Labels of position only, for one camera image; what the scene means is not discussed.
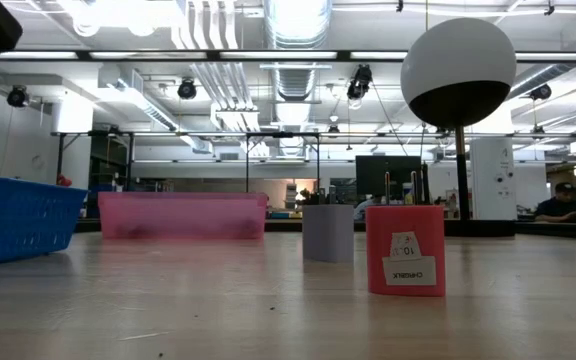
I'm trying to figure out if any red plug charger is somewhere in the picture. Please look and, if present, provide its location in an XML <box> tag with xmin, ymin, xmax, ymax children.
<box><xmin>364</xmin><ymin>170</ymin><xmax>447</xmax><ymax>298</ymax></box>

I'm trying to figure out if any pink plastic bin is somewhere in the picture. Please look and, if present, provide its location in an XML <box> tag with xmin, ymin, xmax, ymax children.
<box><xmin>97</xmin><ymin>191</ymin><xmax>270</xmax><ymax>241</ymax></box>

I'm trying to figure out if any blue plastic basket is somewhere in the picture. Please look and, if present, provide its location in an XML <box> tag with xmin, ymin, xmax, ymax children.
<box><xmin>0</xmin><ymin>176</ymin><xmax>90</xmax><ymax>267</ymax></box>

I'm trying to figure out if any person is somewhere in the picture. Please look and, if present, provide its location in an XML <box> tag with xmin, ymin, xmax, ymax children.
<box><xmin>351</xmin><ymin>196</ymin><xmax>385</xmax><ymax>222</ymax></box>
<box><xmin>533</xmin><ymin>181</ymin><xmax>576</xmax><ymax>224</ymax></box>

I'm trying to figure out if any black computer monitor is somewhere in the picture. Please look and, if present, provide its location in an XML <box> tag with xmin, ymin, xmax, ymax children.
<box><xmin>354</xmin><ymin>154</ymin><xmax>423</xmax><ymax>199</ymax></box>

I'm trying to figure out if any white and black globe lamp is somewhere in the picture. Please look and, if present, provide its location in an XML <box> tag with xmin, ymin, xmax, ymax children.
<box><xmin>399</xmin><ymin>17</ymin><xmax>518</xmax><ymax>238</ymax></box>

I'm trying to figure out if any white square column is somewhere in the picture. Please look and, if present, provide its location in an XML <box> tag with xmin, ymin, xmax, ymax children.
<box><xmin>469</xmin><ymin>136</ymin><xmax>519</xmax><ymax>222</ymax></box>

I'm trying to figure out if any black hanging cable reel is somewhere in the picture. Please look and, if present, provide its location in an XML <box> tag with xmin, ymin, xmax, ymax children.
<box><xmin>529</xmin><ymin>83</ymin><xmax>554</xmax><ymax>102</ymax></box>
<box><xmin>6</xmin><ymin>85</ymin><xmax>31</xmax><ymax>109</ymax></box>
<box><xmin>176</xmin><ymin>77</ymin><xmax>199</xmax><ymax>101</ymax></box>
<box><xmin>345</xmin><ymin>63</ymin><xmax>374</xmax><ymax>102</ymax></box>

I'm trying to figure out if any black metal frame rig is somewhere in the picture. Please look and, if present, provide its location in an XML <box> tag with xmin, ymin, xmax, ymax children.
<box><xmin>50</xmin><ymin>129</ymin><xmax>321</xmax><ymax>194</ymax></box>

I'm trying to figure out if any silver ventilation duct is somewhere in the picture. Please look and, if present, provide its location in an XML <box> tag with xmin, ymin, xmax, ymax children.
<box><xmin>261</xmin><ymin>0</ymin><xmax>334</xmax><ymax>103</ymax></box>

